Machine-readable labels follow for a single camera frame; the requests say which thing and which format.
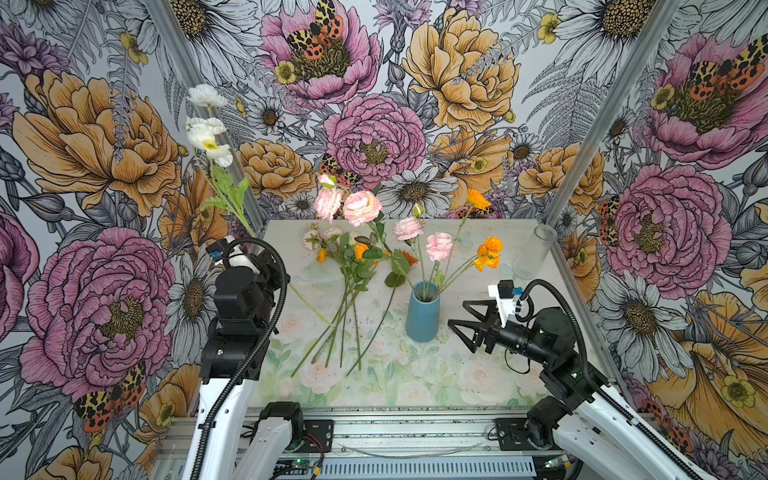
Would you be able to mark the pink rose flower stem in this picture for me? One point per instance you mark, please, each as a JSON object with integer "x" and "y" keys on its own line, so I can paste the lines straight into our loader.
{"x": 432, "y": 253}

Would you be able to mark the white flower stem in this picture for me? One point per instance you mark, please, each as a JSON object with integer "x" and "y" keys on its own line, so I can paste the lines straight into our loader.
{"x": 272, "y": 171}

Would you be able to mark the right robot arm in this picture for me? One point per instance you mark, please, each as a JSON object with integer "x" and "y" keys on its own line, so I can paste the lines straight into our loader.
{"x": 583, "y": 414}

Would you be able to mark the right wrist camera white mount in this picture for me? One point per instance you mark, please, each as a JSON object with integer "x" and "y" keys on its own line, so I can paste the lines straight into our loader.
{"x": 508, "y": 300}

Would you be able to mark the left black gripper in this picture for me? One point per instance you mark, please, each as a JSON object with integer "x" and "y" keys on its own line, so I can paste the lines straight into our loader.
{"x": 275, "y": 275}

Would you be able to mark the teal ceramic vase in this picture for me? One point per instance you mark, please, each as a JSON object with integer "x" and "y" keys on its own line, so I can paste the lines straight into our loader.
{"x": 422, "y": 320}

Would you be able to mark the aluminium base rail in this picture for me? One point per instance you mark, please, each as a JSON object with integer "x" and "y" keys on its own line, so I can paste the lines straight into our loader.
{"x": 426, "y": 443}

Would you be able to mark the orange poppy flower stem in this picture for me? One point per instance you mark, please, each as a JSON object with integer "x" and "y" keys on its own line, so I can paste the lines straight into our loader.
{"x": 488, "y": 253}

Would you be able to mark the large pink peony stem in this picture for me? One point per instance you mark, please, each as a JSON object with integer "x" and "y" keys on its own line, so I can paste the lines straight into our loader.
{"x": 362, "y": 208}

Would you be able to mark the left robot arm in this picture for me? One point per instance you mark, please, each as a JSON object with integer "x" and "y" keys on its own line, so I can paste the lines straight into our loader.
{"x": 231, "y": 364}

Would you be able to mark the pink-edged white carnation stem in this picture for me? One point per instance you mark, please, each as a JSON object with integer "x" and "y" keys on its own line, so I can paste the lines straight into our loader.
{"x": 331, "y": 288}

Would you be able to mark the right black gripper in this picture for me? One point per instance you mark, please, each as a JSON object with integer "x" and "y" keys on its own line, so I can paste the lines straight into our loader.
{"x": 483, "y": 333}

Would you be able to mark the clear glass cylinder vase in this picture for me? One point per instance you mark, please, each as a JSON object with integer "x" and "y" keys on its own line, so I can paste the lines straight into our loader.
{"x": 529, "y": 258}

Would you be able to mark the green circuit board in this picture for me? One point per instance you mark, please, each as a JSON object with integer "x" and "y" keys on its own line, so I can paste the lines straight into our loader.
{"x": 295, "y": 467}

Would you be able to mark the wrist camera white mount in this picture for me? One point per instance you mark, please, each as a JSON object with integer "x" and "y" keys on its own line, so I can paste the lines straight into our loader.
{"x": 219, "y": 250}
{"x": 508, "y": 300}

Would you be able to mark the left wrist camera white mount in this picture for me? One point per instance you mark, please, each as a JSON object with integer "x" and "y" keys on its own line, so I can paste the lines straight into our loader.
{"x": 219, "y": 250}

